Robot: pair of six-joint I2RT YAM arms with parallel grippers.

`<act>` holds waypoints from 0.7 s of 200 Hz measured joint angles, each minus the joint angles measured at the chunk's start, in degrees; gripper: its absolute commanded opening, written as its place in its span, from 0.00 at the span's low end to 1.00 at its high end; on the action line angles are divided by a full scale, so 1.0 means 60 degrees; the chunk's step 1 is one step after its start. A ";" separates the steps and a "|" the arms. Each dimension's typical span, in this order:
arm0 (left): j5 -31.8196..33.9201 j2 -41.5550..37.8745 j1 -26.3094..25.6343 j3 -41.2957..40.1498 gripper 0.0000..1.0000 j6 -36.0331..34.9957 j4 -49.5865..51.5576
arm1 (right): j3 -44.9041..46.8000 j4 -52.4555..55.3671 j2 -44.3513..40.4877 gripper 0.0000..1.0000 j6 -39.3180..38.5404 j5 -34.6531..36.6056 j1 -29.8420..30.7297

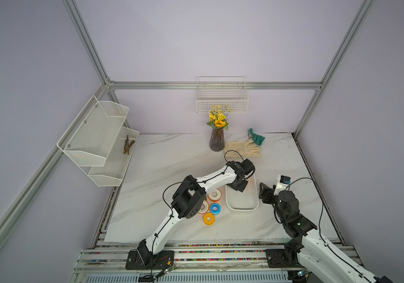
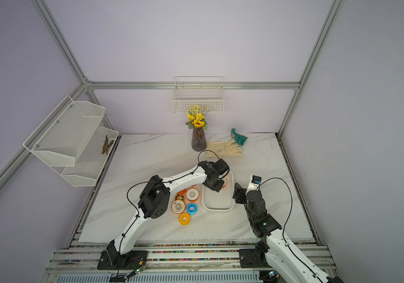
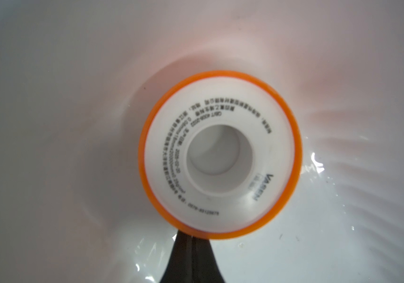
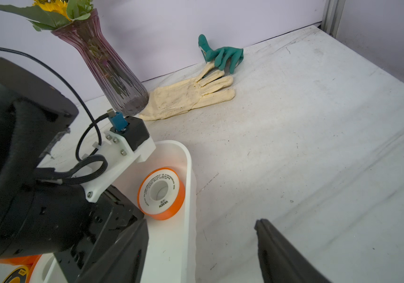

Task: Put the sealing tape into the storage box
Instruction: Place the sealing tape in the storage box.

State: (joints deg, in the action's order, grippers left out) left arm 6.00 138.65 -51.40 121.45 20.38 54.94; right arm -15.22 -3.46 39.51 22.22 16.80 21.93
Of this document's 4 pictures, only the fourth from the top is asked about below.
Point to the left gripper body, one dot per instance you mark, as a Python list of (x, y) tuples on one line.
[(112, 215)]

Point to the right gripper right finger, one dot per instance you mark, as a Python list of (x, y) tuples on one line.
[(280, 261)]

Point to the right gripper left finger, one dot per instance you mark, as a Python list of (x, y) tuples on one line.
[(124, 261)]

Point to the orange sealing tape roll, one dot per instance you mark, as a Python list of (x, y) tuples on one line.
[(29, 260), (161, 194), (46, 270)]

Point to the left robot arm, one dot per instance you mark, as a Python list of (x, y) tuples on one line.
[(41, 210)]

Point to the white storage box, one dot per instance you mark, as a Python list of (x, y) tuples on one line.
[(171, 251)]

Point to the small black yellow tape roll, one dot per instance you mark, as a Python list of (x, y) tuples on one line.
[(20, 275)]

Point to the purple glass vase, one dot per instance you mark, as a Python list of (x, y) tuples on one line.
[(120, 85)]

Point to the cream cotton glove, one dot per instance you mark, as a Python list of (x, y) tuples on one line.
[(210, 87)]

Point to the yellow artificial flowers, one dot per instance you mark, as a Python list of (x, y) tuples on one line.
[(52, 15)]

